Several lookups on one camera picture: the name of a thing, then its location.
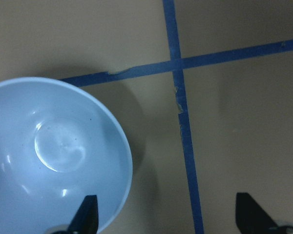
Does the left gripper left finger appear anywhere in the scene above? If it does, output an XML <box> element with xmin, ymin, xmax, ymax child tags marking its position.
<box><xmin>67</xmin><ymin>195</ymin><xmax>99</xmax><ymax>234</ymax></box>

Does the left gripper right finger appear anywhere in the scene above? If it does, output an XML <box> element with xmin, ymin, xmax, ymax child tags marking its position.
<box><xmin>235</xmin><ymin>193</ymin><xmax>278</xmax><ymax>234</ymax></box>

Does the blue bowl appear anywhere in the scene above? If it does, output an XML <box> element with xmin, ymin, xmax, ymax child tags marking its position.
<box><xmin>0</xmin><ymin>78</ymin><xmax>133</xmax><ymax>234</ymax></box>

